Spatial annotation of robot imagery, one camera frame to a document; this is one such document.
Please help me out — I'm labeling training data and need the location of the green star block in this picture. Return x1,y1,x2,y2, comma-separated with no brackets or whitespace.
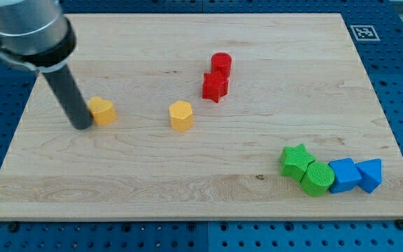
279,143,316,182

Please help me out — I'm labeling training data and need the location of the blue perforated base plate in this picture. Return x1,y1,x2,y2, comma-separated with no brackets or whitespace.
0,0,403,251

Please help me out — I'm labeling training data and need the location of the red star block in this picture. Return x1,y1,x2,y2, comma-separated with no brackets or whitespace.
202,71,229,103

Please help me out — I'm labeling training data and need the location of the wooden board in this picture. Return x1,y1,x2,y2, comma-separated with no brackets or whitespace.
0,13,403,221

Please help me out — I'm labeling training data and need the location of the blue triangle block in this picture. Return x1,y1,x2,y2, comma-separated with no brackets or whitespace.
355,158,383,194

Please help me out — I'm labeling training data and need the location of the yellow heart block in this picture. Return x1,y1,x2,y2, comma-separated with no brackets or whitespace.
89,96,118,126

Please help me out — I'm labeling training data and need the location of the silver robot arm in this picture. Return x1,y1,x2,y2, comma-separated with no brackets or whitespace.
0,0,93,130

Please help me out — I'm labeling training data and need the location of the green cylinder block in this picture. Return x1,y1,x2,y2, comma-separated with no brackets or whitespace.
300,162,335,197

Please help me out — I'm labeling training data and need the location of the red cylinder block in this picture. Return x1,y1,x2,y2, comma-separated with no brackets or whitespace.
211,52,232,78

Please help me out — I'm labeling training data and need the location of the blue cube block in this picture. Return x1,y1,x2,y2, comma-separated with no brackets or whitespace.
329,157,362,194

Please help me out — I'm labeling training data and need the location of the white fiducial marker tag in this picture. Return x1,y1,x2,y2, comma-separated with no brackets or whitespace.
350,24,380,41

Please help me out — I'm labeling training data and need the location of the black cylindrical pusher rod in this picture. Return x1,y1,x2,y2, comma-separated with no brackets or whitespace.
43,64,93,130

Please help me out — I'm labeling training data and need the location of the yellow hexagon block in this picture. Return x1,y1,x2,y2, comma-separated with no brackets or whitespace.
169,101,194,132

